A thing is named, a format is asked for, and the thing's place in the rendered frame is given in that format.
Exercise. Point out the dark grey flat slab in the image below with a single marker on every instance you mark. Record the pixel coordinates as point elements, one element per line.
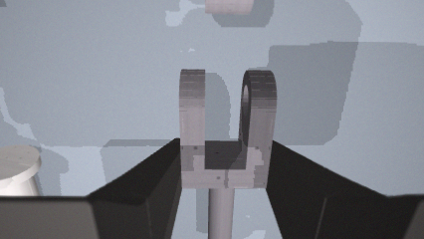
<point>94,84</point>

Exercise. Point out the grey metal clevis fork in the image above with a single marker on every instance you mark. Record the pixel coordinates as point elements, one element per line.
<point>223,165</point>

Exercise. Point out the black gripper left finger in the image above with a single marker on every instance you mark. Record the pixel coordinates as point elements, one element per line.
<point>148,194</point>

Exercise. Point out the white headed pin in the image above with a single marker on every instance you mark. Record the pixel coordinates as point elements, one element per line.
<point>18,165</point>

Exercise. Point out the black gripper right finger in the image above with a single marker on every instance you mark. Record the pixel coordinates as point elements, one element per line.
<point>310,201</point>

